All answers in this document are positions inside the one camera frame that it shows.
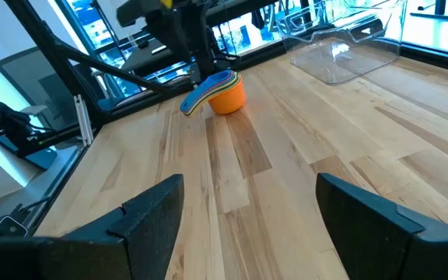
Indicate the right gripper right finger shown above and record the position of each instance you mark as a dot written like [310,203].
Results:
[364,241]

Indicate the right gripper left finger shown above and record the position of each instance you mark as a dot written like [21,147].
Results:
[146,233]

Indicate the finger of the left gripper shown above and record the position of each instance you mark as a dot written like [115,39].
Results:
[204,58]

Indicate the small bright blue measuring cup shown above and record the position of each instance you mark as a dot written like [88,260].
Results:
[204,93]

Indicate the yellow measuring cup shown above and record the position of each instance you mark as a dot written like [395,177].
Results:
[236,82]

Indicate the large orange measuring cup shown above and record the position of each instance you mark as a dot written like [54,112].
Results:
[228,103]

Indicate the clear plastic basket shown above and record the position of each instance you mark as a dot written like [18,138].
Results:
[344,58]

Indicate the silver metal bracket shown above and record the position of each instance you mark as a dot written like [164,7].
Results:
[84,120]

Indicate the black aluminium table frame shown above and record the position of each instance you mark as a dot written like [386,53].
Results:
[47,39]

